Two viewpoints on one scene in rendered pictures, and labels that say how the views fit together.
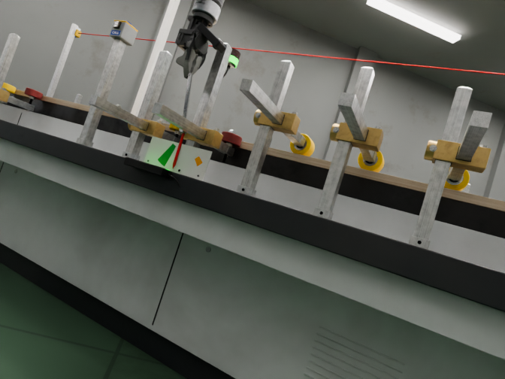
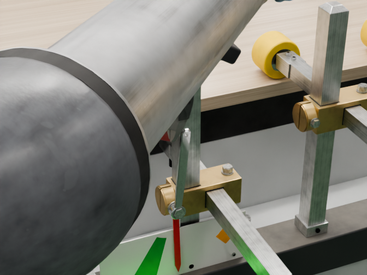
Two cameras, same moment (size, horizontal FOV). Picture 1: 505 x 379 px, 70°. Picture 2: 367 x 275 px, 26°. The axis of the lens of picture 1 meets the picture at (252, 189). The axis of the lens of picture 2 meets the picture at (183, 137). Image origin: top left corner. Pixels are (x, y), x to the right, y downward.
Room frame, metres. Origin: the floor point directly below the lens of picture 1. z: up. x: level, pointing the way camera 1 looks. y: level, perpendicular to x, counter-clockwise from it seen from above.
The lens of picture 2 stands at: (0.52, 1.05, 1.61)
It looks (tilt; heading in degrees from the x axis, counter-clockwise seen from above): 31 degrees down; 311
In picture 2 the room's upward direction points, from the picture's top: straight up
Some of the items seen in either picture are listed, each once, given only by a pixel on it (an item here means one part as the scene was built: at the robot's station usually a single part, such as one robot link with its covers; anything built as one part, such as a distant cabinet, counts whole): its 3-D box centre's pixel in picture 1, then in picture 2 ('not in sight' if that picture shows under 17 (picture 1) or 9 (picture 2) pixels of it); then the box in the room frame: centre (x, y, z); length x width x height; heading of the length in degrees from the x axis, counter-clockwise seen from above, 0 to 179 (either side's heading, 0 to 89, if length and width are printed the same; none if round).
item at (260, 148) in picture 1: (265, 133); (320, 135); (1.11, 0.02, 0.90); 0.04 x 0.04 x 0.48; 64
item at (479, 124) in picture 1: (464, 155); not in sight; (0.86, -0.47, 0.95); 0.50 x 0.04 x 0.04; 154
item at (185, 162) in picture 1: (176, 157); (175, 252); (1.21, 0.28, 0.75); 0.26 x 0.01 x 0.10; 64
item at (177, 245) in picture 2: (177, 147); (178, 240); (1.20, 0.28, 0.78); 0.03 x 0.02 x 0.15; 64
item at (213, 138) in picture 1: (201, 136); (197, 190); (1.21, 0.22, 0.85); 0.14 x 0.06 x 0.05; 64
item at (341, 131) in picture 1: (355, 136); not in sight; (0.99, -0.23, 0.95); 0.14 x 0.06 x 0.05; 64
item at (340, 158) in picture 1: (343, 147); not in sight; (1.00, -0.21, 0.91); 0.04 x 0.04 x 0.48; 64
